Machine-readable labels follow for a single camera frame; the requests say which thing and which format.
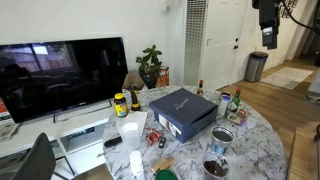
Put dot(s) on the black chair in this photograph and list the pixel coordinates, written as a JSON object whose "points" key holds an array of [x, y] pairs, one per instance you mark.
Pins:
{"points": [[39, 163]]}

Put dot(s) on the red snack packet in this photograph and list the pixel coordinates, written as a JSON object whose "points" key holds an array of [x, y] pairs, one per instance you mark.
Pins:
{"points": [[153, 136]]}

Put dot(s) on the silver trash can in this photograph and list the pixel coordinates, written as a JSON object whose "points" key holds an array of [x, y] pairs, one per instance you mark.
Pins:
{"points": [[255, 66]]}

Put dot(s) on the black flat screen television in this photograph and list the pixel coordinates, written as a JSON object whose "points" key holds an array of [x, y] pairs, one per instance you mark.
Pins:
{"points": [[43, 78]]}

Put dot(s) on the white tv stand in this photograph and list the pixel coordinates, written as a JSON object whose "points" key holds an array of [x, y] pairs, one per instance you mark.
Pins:
{"points": [[78, 132]]}

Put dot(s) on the dark clear plastic cup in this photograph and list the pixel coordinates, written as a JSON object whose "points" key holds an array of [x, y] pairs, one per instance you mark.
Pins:
{"points": [[216, 167]]}

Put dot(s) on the snack bag on table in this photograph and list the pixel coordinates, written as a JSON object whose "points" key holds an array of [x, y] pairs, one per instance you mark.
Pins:
{"points": [[239, 117]]}

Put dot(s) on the hot sauce bottle red cap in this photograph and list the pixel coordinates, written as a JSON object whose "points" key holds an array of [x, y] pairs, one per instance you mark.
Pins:
{"points": [[200, 88]]}

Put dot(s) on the navy blue cardboard box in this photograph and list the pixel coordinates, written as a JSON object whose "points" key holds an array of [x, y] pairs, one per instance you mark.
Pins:
{"points": [[183, 113]]}

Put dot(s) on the green round lid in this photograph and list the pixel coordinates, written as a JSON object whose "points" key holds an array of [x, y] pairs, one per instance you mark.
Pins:
{"points": [[165, 175]]}

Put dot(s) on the green potted plant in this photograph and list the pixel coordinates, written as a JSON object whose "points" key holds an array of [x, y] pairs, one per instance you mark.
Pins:
{"points": [[149, 66]]}

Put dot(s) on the white paper sheet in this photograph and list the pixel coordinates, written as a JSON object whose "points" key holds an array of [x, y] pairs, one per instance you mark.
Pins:
{"points": [[137, 116]]}

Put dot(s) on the small white bottle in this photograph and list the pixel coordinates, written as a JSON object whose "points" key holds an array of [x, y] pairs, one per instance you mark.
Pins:
{"points": [[136, 163]]}

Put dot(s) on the black yellow bottle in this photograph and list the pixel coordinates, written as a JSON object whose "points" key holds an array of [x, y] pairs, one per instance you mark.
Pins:
{"points": [[135, 105]]}

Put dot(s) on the brown paper bag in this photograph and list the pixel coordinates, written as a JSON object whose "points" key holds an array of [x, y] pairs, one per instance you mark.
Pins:
{"points": [[133, 78]]}

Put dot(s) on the floor rug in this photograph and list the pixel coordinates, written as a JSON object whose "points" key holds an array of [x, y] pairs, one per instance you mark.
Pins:
{"points": [[287, 77]]}

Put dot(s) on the yellow lid vitamin bottle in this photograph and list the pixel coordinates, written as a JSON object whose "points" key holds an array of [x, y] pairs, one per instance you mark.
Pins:
{"points": [[120, 105]]}

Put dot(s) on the white bottle blue cap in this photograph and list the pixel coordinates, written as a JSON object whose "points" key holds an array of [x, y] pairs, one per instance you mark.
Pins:
{"points": [[223, 105]]}

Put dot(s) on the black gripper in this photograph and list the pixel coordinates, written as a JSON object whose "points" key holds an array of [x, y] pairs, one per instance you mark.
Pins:
{"points": [[269, 21]]}

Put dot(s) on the wooden block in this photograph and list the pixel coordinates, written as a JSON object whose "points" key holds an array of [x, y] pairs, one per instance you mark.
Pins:
{"points": [[162, 163]]}

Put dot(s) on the white translucent plastic cup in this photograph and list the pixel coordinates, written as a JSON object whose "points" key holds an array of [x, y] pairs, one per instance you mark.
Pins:
{"points": [[130, 135]]}

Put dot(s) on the green glass bottle red cap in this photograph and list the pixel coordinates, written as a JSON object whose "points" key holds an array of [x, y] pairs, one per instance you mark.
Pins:
{"points": [[235, 101]]}

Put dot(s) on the black remote control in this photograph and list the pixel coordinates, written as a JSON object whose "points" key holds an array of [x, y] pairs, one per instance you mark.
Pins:
{"points": [[113, 142]]}

